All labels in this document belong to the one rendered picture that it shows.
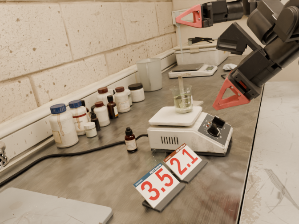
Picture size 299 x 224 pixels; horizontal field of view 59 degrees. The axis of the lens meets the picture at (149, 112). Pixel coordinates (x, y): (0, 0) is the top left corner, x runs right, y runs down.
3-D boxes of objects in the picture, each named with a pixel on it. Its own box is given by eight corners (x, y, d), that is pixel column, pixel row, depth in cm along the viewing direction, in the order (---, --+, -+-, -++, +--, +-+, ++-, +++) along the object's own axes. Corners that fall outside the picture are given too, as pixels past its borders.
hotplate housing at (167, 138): (233, 134, 74) (232, 108, 71) (226, 158, 63) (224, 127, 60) (159, 132, 83) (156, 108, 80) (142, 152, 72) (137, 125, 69)
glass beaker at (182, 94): (190, 108, 74) (187, 80, 72) (197, 114, 69) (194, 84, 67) (170, 112, 74) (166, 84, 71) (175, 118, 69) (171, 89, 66)
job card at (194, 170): (208, 162, 62) (206, 147, 61) (188, 183, 55) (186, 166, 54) (185, 157, 66) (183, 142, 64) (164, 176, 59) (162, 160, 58)
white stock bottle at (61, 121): (78, 136, 90) (69, 100, 85) (78, 145, 83) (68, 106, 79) (57, 141, 88) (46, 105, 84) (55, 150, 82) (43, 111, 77)
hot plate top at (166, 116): (203, 109, 74) (203, 106, 74) (191, 126, 64) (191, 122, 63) (163, 109, 79) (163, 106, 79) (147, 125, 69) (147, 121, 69)
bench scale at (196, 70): (212, 77, 144) (211, 68, 142) (167, 79, 155) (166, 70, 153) (218, 69, 160) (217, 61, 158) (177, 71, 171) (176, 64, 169)
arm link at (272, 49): (251, 43, 53) (281, 16, 49) (264, 51, 56) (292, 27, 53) (271, 68, 49) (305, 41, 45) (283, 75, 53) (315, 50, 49)
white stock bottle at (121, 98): (114, 112, 109) (110, 89, 106) (124, 107, 113) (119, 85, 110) (123, 114, 106) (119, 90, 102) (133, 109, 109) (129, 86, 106)
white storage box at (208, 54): (231, 56, 194) (230, 36, 190) (220, 66, 164) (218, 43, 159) (191, 59, 209) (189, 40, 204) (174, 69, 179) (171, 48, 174)
